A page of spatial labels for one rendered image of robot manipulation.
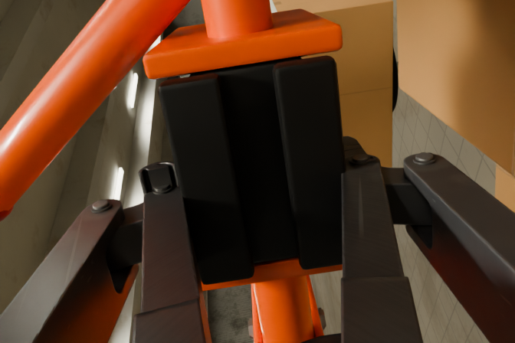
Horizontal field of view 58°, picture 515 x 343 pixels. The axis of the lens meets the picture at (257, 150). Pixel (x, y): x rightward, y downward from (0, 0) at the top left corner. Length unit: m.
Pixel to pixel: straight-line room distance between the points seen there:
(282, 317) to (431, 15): 0.23
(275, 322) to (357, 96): 1.43
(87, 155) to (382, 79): 6.29
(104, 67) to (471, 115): 0.22
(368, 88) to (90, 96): 1.45
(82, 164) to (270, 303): 7.24
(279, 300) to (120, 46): 0.11
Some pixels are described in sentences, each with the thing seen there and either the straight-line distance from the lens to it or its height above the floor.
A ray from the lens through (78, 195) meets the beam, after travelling 6.97.
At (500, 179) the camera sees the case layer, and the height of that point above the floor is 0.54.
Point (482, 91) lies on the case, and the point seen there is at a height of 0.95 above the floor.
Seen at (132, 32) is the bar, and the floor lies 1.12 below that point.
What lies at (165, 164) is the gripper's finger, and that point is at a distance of 0.15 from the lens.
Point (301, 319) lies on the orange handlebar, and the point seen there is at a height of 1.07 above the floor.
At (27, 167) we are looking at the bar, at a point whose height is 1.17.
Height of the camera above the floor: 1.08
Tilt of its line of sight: 1 degrees up
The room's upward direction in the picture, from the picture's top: 99 degrees counter-clockwise
